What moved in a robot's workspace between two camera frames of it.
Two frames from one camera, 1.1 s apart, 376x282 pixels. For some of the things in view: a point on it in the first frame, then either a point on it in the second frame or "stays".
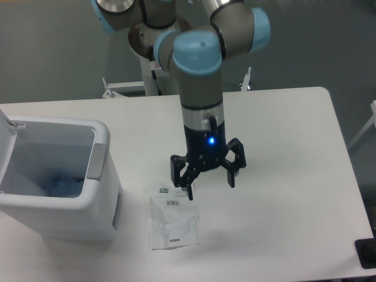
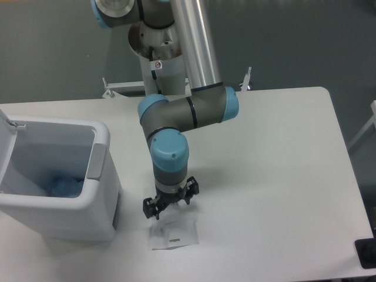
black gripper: x=206 y=148 → x=153 y=207
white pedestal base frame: x=108 y=91 stays
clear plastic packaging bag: x=174 y=216 stays
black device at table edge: x=366 y=250 stays
